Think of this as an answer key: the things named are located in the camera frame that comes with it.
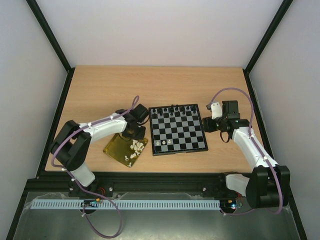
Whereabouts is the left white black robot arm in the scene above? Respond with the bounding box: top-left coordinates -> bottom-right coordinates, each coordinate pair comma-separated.
50,104 -> 149,187

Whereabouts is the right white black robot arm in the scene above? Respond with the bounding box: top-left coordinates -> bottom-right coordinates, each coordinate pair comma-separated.
202,100 -> 291,209

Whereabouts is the white chess piece pile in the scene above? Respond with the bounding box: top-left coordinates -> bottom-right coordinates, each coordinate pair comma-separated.
130,139 -> 145,159

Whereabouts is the black grey chess board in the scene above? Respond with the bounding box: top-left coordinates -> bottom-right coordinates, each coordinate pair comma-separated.
149,113 -> 209,156

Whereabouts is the black chess pieces row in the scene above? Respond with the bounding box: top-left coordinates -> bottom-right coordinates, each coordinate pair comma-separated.
148,103 -> 200,119

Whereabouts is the gold metal tray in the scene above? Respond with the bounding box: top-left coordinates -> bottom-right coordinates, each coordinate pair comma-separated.
103,133 -> 148,168

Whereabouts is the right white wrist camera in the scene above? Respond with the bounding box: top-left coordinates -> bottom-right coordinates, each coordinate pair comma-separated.
206,102 -> 223,120

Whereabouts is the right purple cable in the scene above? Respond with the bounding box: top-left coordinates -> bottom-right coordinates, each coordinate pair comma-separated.
211,87 -> 284,215

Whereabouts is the light blue slotted cable duct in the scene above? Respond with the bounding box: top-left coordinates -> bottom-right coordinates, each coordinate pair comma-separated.
30,199 -> 221,210

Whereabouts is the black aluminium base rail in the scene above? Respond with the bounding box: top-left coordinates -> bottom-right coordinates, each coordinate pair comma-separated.
23,172 -> 239,199

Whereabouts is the right black frame post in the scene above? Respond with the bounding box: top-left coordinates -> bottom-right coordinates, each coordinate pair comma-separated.
244,0 -> 294,75

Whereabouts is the black frame post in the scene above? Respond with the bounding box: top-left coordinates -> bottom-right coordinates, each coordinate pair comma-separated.
244,0 -> 294,75
25,0 -> 73,73

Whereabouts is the left black frame post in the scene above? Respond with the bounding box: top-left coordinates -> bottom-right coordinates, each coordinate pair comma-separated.
25,0 -> 73,73

